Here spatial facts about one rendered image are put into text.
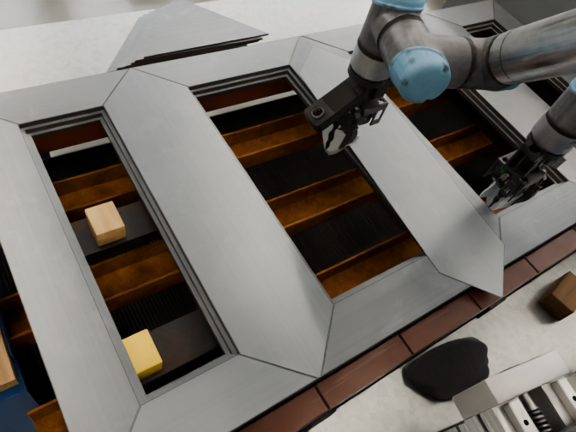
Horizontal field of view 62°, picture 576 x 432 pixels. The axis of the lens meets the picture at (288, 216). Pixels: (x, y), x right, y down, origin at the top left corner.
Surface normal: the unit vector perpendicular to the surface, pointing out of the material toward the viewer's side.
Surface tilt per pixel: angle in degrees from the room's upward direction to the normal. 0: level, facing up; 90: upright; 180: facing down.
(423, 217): 0
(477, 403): 90
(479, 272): 0
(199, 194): 0
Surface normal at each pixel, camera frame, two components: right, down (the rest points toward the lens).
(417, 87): 0.20, 0.83
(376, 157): 0.22, -0.56
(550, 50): -0.90, 0.38
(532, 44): -0.95, -0.04
